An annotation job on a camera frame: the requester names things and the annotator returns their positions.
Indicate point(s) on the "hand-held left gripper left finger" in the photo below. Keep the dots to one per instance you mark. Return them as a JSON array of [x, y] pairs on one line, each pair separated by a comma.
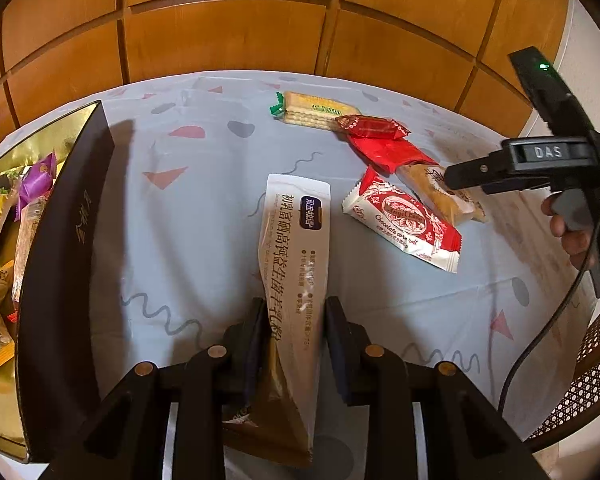
[[257, 340]]

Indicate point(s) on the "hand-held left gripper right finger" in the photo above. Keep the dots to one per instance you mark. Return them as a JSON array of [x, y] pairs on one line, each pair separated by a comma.
[[337, 345]]

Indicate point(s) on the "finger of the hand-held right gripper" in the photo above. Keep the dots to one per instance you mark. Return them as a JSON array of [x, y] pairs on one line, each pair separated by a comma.
[[472, 172], [515, 186]]

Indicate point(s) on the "brown pastry packet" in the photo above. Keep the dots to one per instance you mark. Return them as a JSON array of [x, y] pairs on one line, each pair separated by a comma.
[[425, 180]]

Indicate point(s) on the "red white chocolate roll packet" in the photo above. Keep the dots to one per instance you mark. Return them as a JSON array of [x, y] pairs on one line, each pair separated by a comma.
[[405, 215]]

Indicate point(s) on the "plain red snack packet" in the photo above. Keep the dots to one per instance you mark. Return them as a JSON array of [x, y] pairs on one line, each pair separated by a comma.
[[385, 152]]

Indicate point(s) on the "white gold long sachet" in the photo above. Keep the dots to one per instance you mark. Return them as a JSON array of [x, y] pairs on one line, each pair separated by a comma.
[[292, 240]]

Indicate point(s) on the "small patterned red packet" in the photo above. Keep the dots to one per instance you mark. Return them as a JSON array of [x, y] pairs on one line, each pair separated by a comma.
[[370, 126]]

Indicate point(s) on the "green-ended cracker packet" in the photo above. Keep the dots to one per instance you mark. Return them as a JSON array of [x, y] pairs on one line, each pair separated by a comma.
[[315, 110]]

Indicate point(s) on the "gold tin box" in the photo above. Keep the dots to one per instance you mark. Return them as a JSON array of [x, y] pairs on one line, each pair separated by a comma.
[[60, 260]]

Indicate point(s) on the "red-ended peanut bar packet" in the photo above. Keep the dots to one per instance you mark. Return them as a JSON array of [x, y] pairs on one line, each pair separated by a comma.
[[27, 240]]

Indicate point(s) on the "purple snack packet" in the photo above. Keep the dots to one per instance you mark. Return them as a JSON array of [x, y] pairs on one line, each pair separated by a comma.
[[35, 180]]

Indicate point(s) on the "person's right hand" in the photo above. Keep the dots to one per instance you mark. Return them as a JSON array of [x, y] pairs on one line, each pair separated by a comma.
[[577, 245]]

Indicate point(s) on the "woven rattan chair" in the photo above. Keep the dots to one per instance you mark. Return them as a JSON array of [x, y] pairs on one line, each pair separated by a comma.
[[595, 360]]

